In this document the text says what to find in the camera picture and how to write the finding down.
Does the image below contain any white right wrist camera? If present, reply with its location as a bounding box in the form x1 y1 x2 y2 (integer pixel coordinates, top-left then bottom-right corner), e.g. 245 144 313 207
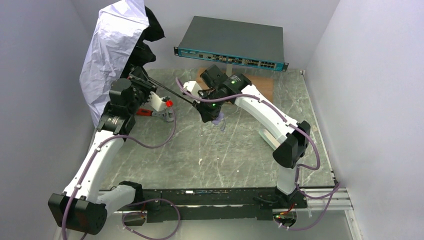
183 81 202 98

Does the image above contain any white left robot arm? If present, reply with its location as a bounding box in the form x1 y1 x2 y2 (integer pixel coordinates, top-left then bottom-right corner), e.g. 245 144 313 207
48 66 157 239

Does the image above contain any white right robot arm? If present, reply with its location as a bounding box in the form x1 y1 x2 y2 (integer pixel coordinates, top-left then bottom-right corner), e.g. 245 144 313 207
183 65 311 197

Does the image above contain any mint green umbrella case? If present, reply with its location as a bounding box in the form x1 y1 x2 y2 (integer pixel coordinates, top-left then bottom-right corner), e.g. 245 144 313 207
258 128 281 151

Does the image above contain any wooden base board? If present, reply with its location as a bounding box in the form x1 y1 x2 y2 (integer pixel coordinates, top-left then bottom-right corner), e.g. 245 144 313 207
195 67 275 103

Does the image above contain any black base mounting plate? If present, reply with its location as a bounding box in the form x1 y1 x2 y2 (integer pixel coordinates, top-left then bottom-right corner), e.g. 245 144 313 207
121 187 308 223

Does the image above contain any grey network switch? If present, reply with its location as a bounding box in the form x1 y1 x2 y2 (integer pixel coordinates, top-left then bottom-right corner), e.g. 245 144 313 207
173 16 289 72

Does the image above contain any red handled adjustable wrench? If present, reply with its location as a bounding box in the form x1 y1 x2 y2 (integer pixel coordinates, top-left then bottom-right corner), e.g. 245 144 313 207
136 108 175 123

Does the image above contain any metal stand post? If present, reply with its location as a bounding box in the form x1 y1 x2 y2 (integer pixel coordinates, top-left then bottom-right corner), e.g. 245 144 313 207
226 64 233 77

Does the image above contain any purple folding umbrella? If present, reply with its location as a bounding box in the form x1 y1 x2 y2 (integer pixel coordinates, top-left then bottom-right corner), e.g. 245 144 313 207
78 0 228 132

